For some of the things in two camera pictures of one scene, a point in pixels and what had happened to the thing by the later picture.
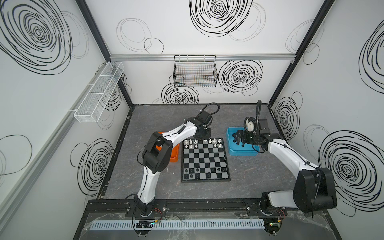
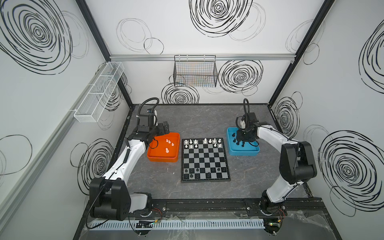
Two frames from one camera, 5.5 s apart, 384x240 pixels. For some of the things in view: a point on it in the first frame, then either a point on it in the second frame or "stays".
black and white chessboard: [204, 160] stays
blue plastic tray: [234, 149] stays
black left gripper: [203, 132] to [163, 129]
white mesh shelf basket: [93, 103] stays
